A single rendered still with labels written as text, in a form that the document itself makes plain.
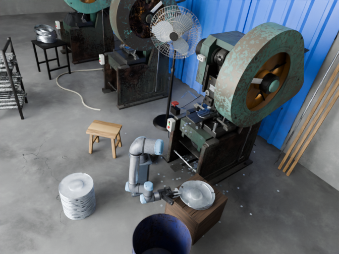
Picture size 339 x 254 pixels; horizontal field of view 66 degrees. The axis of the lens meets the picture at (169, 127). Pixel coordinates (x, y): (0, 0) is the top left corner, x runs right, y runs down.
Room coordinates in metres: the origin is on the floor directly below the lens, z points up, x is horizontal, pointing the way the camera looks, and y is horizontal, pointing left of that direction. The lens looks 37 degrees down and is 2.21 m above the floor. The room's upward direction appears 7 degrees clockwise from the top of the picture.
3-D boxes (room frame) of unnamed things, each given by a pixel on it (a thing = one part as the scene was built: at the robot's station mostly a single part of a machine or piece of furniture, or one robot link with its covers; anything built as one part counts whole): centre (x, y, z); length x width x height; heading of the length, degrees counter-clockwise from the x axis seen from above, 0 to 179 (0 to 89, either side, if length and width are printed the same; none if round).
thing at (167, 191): (1.41, -0.04, 0.41); 0.12 x 0.09 x 0.08; 114
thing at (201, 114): (2.11, -0.28, 0.72); 0.25 x 0.14 x 0.14; 131
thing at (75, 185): (1.45, 0.75, 0.32); 0.29 x 0.29 x 0.01
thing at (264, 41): (2.04, -0.72, 1.33); 1.03 x 0.28 x 0.82; 131
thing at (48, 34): (4.03, 2.13, 0.40); 0.45 x 0.40 x 0.79; 53
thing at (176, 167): (2.14, -0.31, 0.14); 0.59 x 0.10 x 0.05; 131
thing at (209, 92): (2.20, -0.38, 1.04); 0.17 x 0.15 x 0.30; 131
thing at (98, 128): (2.28, 0.73, 0.16); 0.34 x 0.24 x 0.34; 85
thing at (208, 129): (2.23, -0.42, 0.68); 0.45 x 0.30 x 0.06; 41
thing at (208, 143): (2.12, -0.70, 0.45); 0.92 x 0.12 x 0.90; 131
